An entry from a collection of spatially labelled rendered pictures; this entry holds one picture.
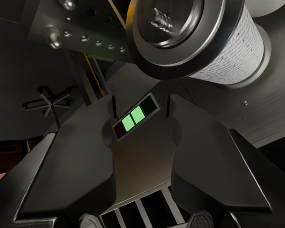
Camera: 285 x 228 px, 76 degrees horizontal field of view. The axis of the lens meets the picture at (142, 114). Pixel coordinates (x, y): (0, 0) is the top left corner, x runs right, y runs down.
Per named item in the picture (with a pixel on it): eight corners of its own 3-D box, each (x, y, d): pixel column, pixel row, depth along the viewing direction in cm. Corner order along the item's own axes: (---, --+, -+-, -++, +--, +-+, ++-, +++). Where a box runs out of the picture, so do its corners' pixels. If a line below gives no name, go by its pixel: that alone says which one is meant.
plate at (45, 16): (42, -54, 32) (53, -33, 30) (165, 21, 63) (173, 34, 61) (19, 20, 41) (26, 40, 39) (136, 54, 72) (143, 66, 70)
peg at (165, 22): (155, 4, 16) (159, 17, 16) (171, 15, 19) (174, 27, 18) (143, 14, 17) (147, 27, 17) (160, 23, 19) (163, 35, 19)
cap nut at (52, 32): (45, 23, 38) (51, 38, 37) (62, 28, 41) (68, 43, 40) (39, 36, 40) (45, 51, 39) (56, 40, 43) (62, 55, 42)
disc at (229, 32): (188, -95, 19) (285, 0, 14) (190, -91, 19) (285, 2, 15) (111, 21, 27) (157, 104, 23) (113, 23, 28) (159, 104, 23)
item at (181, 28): (182, -53, 17) (206, 17, 16) (191, -41, 19) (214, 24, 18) (128, 0, 22) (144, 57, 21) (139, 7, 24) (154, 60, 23)
